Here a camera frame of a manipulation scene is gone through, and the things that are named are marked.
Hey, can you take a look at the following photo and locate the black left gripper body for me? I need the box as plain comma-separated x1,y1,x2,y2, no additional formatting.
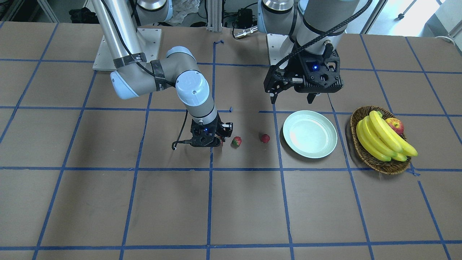
263,49,344,94

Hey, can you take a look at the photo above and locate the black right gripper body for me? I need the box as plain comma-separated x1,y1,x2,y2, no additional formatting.
190,117,233,147

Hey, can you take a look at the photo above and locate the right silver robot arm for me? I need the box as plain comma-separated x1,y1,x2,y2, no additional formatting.
92,0,233,150

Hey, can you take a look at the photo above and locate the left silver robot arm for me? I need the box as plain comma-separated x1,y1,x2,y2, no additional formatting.
257,0,370,104

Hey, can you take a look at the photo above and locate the light green plate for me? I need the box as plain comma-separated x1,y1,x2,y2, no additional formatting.
282,110,338,159

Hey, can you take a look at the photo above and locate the round red strawberry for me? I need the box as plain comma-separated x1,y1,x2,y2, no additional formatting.
260,134,271,143

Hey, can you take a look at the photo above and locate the yellow banana bunch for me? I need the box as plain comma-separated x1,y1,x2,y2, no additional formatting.
355,110,418,163

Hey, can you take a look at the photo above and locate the red yellow apple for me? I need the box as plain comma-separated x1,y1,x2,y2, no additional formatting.
385,117,404,135

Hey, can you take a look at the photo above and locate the woven wicker fruit basket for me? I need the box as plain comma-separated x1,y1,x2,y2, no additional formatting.
349,105,418,175

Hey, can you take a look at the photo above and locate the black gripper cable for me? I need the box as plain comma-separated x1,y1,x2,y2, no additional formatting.
172,108,192,151

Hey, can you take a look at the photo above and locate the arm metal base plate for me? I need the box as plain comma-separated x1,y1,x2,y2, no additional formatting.
267,34,296,65
92,28,162,72

